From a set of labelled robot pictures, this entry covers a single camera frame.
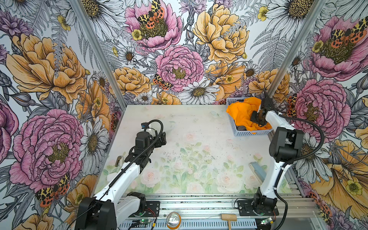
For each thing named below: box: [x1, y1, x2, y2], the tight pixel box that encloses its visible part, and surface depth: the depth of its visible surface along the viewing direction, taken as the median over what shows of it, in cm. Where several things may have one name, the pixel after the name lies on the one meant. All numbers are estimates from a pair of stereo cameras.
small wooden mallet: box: [221, 213, 238, 230], surface depth 72 cm
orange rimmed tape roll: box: [165, 211, 182, 230], surface depth 63 cm
